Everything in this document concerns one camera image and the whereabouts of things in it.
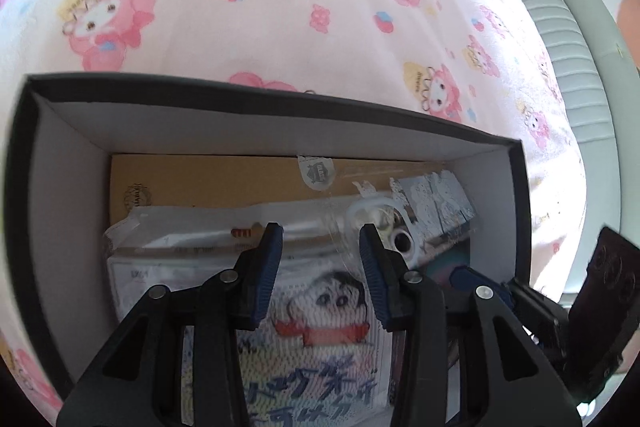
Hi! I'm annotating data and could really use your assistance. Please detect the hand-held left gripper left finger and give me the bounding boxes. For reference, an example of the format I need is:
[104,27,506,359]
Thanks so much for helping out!
[56,222,285,427]

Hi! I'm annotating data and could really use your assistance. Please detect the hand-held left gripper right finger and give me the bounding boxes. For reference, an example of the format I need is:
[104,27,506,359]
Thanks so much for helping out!
[359,223,583,427]

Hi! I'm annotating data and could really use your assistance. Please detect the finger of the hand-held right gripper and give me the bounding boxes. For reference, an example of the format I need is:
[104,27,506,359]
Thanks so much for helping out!
[448,267,568,350]

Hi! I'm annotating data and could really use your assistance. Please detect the black gradient screen protector box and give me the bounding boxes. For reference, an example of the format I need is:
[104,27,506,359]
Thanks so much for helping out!
[415,239,473,293]

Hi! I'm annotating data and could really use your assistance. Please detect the clear phone case package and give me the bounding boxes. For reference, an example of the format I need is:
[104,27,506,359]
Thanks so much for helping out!
[320,194,421,268]

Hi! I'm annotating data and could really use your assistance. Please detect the small printed card packet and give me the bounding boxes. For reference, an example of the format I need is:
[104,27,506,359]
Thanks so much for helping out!
[390,172,476,238]

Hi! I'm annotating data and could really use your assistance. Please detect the black cardboard box container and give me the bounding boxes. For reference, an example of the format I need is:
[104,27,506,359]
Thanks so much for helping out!
[5,74,531,427]

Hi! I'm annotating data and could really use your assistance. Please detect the cartoon diamond painting packet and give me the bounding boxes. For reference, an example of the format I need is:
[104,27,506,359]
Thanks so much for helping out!
[102,202,396,427]

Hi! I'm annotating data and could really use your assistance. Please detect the flat brown cardboard box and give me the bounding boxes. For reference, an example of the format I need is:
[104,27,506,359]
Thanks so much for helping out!
[110,154,451,228]

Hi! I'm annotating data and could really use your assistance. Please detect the grey padded headboard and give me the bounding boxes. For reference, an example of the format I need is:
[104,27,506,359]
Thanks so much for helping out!
[492,0,640,228]

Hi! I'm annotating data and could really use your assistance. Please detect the pink printed blanket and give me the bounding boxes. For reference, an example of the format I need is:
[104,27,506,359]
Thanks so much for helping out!
[0,0,588,427]

